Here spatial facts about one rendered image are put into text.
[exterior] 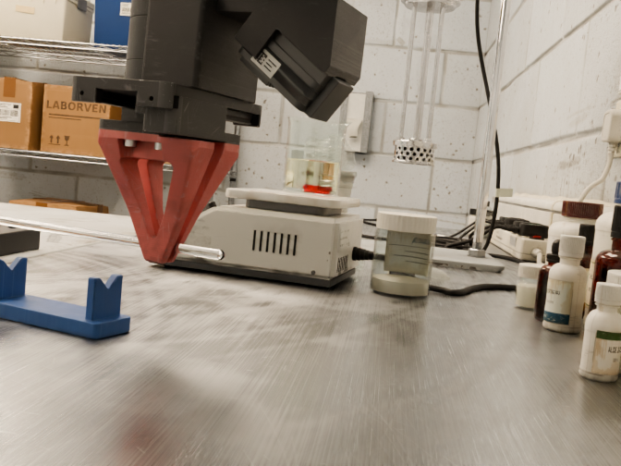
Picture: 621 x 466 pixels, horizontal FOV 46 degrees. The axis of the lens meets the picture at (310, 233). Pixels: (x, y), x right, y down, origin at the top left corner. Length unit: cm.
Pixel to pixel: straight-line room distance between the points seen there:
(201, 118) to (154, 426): 17
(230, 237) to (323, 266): 10
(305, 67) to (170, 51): 7
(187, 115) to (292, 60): 6
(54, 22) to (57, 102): 31
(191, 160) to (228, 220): 33
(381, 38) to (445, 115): 43
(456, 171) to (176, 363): 279
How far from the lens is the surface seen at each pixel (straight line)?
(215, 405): 35
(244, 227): 72
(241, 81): 43
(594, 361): 49
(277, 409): 35
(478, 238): 112
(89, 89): 40
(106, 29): 310
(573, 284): 63
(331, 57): 37
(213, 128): 41
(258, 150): 320
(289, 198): 71
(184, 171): 40
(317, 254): 70
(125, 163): 43
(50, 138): 311
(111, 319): 46
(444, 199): 315
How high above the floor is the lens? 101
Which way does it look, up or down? 5 degrees down
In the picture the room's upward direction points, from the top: 6 degrees clockwise
